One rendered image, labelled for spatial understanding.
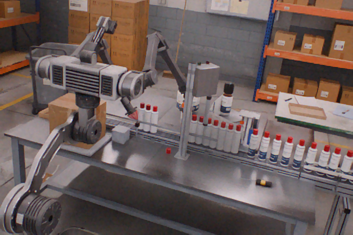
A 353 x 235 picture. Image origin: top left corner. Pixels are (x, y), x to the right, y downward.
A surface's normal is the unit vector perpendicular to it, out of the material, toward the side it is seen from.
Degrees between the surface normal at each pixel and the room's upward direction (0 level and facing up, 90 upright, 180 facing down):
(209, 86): 90
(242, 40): 90
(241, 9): 90
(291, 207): 0
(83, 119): 90
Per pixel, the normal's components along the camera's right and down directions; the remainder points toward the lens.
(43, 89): 0.00, 0.43
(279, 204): 0.10, -0.92
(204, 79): 0.58, 0.36
